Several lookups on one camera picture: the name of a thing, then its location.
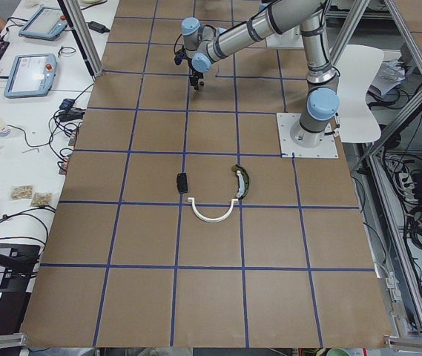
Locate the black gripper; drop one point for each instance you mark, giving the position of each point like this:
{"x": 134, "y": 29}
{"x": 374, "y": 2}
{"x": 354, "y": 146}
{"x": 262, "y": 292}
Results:
{"x": 196, "y": 76}

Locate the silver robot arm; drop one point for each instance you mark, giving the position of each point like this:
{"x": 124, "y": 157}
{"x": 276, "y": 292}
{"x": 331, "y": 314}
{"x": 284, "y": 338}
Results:
{"x": 203, "y": 45}

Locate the green curved brake shoe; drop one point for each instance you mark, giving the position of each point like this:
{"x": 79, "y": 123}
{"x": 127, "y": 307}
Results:
{"x": 243, "y": 181}

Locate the black brake pad plate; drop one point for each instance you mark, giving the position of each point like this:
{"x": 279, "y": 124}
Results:
{"x": 182, "y": 183}

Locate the black power adapter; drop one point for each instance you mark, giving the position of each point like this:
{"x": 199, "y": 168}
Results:
{"x": 97, "y": 27}

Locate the white plastic chair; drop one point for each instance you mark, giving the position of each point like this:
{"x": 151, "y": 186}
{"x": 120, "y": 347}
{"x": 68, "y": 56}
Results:
{"x": 358, "y": 66}

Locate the far blue teach pendant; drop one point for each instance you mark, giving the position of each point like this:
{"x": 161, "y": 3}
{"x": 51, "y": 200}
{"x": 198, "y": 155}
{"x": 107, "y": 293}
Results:
{"x": 47, "y": 23}

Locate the blue teach pendant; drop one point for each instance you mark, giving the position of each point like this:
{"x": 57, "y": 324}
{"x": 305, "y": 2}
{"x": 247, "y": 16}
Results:
{"x": 31, "y": 76}
{"x": 47, "y": 23}

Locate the near blue teach pendant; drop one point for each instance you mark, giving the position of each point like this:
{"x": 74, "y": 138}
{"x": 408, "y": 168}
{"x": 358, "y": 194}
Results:
{"x": 31, "y": 76}

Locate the white paper cup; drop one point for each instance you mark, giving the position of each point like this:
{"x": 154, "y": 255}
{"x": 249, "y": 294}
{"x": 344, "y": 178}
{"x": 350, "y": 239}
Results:
{"x": 0, "y": 127}

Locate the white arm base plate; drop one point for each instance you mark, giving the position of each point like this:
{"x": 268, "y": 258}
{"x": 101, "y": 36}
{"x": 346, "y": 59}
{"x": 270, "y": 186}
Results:
{"x": 298, "y": 143}

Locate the aluminium frame post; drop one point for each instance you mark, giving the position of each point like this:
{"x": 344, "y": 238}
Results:
{"x": 76, "y": 22}

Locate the white curved plastic bracket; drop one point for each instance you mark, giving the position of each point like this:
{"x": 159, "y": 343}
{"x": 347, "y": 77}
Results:
{"x": 212, "y": 214}

